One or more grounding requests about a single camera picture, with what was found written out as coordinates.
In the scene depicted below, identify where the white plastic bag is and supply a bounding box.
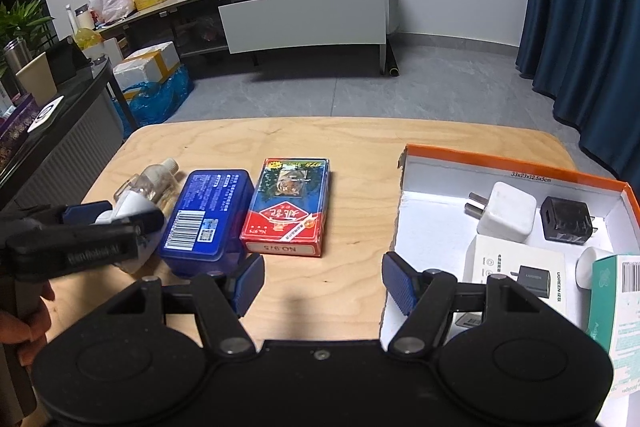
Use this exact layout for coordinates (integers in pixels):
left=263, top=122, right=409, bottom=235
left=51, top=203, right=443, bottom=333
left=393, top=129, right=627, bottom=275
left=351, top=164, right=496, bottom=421
left=89, top=0, right=137, bottom=24

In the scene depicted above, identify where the purple patterned box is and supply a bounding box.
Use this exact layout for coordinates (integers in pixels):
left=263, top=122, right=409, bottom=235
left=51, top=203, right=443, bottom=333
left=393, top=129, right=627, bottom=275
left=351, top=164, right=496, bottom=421
left=0, top=94, right=41, bottom=168

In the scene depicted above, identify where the white foam box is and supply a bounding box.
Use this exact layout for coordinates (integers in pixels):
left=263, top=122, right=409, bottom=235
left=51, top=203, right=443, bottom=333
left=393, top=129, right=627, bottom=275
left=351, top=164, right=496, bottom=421
left=114, top=41, right=181, bottom=92

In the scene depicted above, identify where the small clear bottle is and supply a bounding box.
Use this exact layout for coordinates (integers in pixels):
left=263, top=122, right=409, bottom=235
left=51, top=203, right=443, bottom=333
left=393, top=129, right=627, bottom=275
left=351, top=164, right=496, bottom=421
left=114, top=157, right=181, bottom=208

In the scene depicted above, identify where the large white plug-in heater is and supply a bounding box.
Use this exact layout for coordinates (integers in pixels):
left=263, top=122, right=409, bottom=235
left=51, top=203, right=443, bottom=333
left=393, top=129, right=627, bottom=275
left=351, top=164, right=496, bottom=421
left=94, top=194, right=163, bottom=278

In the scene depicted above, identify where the small white charger carton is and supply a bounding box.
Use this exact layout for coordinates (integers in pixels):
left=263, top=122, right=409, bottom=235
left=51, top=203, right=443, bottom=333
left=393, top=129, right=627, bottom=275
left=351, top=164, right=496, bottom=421
left=452, top=234, right=568, bottom=330

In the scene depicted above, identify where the white card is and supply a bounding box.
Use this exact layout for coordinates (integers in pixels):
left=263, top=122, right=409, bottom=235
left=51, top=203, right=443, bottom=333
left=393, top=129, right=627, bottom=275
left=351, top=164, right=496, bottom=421
left=27, top=96, right=66, bottom=132

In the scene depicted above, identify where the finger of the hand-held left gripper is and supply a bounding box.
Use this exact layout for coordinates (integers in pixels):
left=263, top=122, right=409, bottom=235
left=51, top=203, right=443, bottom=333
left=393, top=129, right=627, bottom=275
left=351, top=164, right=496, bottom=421
left=107, top=208, right=166, bottom=240
left=60, top=202, right=116, bottom=228

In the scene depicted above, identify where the red playing card box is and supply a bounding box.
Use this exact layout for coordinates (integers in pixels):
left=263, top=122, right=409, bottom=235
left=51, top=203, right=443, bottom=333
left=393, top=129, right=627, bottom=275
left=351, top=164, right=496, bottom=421
left=239, top=157, right=332, bottom=258

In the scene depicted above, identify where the orange-edged white cardboard box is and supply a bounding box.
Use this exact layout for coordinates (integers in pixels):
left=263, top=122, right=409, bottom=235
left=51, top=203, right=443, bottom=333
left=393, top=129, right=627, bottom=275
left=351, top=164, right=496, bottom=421
left=379, top=143, right=640, bottom=427

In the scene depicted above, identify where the dark side table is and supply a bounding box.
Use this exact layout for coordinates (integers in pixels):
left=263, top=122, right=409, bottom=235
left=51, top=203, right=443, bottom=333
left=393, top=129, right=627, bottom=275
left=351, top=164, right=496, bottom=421
left=0, top=39, right=141, bottom=198

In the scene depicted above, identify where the grey television cabinet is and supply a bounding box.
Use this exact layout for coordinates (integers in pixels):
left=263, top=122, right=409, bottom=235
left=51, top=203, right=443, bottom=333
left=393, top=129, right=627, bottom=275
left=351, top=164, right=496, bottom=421
left=92, top=0, right=401, bottom=68

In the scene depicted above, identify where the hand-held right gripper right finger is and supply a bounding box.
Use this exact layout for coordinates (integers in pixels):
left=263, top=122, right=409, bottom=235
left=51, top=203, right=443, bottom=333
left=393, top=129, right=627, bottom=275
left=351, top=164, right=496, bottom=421
left=381, top=251, right=546, bottom=355

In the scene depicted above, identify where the blue plastic bag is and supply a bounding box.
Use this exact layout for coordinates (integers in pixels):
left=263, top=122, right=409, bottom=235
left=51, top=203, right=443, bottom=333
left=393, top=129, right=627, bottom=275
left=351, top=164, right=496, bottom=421
left=112, top=66, right=195, bottom=128

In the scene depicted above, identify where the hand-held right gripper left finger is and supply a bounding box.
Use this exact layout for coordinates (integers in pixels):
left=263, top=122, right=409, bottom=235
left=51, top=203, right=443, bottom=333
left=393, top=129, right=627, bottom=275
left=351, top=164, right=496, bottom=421
left=100, top=253, right=266, bottom=355

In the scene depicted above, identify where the small white bottle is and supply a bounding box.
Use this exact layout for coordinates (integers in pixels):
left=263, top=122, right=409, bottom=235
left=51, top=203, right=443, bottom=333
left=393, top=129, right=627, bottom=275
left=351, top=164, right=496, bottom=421
left=575, top=247, right=617, bottom=294

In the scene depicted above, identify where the person's left hand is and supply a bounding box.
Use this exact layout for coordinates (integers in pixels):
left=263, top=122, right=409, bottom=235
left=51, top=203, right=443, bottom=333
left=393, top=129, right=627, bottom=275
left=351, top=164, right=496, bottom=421
left=0, top=279, right=57, bottom=368

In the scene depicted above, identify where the beige cup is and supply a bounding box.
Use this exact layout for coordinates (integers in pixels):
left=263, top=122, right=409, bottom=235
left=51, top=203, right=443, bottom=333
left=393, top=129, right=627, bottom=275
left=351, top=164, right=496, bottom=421
left=15, top=52, right=58, bottom=105

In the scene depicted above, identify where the leafy houseplant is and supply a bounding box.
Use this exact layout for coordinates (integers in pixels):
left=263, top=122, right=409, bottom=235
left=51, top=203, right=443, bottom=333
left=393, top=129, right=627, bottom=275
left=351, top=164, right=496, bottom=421
left=0, top=0, right=56, bottom=58

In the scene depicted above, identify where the black cube charger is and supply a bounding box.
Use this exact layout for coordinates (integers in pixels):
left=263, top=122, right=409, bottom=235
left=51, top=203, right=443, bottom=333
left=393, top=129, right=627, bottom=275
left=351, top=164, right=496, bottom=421
left=539, top=195, right=598, bottom=247

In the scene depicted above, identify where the white cube charger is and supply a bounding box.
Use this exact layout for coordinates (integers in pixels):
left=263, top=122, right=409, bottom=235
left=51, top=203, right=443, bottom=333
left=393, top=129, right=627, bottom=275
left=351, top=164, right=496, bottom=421
left=465, top=181, right=538, bottom=248

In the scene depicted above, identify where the steel thermos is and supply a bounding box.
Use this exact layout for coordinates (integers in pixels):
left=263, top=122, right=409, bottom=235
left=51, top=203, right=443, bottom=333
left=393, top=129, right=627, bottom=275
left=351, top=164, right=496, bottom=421
left=4, top=38, right=33, bottom=98

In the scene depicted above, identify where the black stand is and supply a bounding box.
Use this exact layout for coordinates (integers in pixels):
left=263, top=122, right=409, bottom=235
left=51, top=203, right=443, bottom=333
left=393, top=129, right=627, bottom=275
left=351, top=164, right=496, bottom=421
left=47, top=36, right=93, bottom=82

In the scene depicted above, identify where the dark blue curtain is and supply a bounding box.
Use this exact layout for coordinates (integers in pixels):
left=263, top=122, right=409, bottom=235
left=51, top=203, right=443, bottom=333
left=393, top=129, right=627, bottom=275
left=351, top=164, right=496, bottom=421
left=515, top=0, right=640, bottom=182

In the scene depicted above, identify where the blue plastic box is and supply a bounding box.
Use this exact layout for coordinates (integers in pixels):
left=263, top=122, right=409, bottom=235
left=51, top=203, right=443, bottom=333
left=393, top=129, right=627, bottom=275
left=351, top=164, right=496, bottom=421
left=159, top=168, right=255, bottom=279

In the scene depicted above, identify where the green bandage box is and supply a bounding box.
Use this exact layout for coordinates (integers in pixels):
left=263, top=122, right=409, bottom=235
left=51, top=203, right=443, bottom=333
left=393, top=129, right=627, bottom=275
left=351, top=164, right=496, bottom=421
left=584, top=253, right=640, bottom=413

